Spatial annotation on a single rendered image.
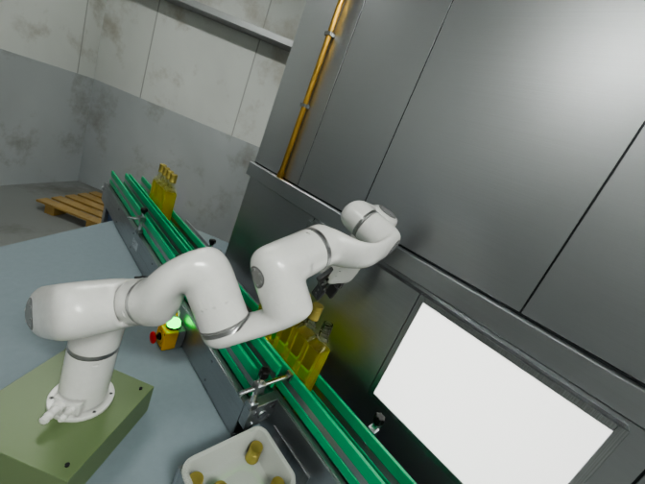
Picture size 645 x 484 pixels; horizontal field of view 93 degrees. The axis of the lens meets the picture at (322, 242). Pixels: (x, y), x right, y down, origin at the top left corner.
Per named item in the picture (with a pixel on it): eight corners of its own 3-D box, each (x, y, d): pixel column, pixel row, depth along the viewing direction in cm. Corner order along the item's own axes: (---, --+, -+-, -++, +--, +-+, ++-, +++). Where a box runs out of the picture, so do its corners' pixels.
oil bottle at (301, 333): (297, 384, 95) (322, 328, 89) (283, 391, 91) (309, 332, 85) (286, 372, 98) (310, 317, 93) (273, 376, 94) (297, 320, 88)
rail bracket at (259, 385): (284, 398, 88) (299, 363, 85) (232, 420, 75) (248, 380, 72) (278, 390, 90) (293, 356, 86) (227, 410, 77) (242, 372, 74)
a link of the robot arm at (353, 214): (381, 222, 63) (349, 193, 66) (352, 259, 67) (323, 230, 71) (404, 219, 75) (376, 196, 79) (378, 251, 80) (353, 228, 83)
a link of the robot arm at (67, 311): (177, 323, 57) (67, 349, 43) (118, 321, 70) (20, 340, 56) (173, 272, 57) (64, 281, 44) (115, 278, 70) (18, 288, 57)
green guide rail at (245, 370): (251, 395, 84) (261, 373, 82) (249, 396, 84) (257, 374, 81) (110, 182, 192) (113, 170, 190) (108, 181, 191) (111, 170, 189)
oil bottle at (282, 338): (286, 372, 99) (310, 317, 93) (273, 376, 94) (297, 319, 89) (276, 359, 102) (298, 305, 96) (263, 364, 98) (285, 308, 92)
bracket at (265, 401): (272, 418, 88) (279, 399, 87) (244, 431, 81) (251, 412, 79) (265, 408, 91) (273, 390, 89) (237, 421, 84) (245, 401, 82)
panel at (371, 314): (525, 544, 64) (629, 425, 55) (522, 553, 62) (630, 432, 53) (282, 300, 120) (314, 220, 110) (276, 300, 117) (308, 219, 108)
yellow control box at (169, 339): (181, 348, 108) (186, 330, 106) (158, 352, 103) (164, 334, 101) (175, 335, 113) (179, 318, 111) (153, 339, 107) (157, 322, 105)
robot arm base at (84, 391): (77, 443, 63) (91, 385, 59) (15, 423, 62) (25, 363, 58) (125, 387, 78) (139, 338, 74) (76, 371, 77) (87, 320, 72)
